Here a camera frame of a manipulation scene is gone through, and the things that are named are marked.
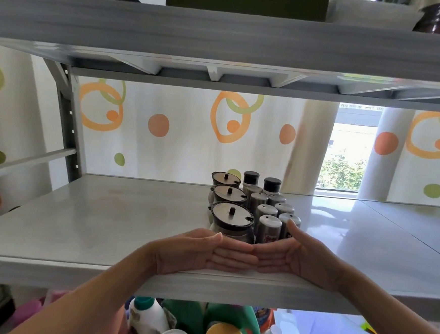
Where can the pink plastic container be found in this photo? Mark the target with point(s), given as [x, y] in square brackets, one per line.
[28, 311]

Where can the person's right thumb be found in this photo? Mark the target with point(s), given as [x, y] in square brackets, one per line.
[295, 233]

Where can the white flat box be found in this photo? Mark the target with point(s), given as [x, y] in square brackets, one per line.
[372, 13]

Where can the person's left middle finger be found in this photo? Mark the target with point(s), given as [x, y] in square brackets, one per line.
[237, 257]

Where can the cluster of steel spice shakers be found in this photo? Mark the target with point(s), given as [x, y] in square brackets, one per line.
[269, 228]

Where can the colourful label bottle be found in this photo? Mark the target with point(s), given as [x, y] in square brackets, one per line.
[263, 318]

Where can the person's left hand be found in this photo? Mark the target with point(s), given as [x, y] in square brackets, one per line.
[182, 253]

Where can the glass condiment jar black lid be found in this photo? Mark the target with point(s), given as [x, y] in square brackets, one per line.
[226, 179]
[232, 216]
[228, 194]

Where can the window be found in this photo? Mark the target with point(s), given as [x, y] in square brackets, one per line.
[344, 159]

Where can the black cap spice bottle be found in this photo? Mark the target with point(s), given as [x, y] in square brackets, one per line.
[250, 177]
[272, 184]

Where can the person's left forearm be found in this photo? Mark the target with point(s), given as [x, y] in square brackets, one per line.
[91, 299]

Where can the white bottle teal cap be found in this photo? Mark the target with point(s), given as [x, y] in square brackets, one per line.
[147, 321]

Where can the white curtain with coloured circles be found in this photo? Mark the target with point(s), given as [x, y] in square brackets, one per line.
[414, 157]
[176, 146]

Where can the person's right middle finger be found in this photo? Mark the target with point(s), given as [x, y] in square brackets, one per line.
[273, 260]

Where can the person's right hand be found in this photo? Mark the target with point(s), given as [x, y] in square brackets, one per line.
[311, 261]

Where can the green detergent bottle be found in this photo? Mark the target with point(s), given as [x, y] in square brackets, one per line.
[189, 314]

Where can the white metal shelving rack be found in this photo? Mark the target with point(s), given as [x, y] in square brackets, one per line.
[86, 219]

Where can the person's right forearm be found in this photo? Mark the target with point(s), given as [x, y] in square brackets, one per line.
[394, 323]

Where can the person's left thumb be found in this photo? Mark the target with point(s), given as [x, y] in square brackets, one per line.
[205, 238]

